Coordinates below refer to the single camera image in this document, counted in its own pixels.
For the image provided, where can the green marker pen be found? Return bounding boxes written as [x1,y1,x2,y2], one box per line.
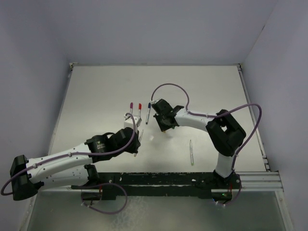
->
[190,140,194,166]

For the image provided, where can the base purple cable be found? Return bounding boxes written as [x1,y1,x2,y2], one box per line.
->
[80,181,128,214]

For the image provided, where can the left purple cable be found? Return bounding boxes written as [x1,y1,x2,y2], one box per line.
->
[0,113,138,196]

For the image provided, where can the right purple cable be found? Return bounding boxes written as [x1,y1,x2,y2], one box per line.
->
[150,83,263,171]

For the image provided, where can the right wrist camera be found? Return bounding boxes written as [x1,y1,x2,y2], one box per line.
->
[150,99,159,105]

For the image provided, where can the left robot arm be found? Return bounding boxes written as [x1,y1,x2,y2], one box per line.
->
[10,127,141,201]

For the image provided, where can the yellow marker pen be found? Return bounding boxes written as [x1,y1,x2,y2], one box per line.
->
[134,130,144,157]

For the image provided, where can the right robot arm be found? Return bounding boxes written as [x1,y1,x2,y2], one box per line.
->
[151,99,246,188]

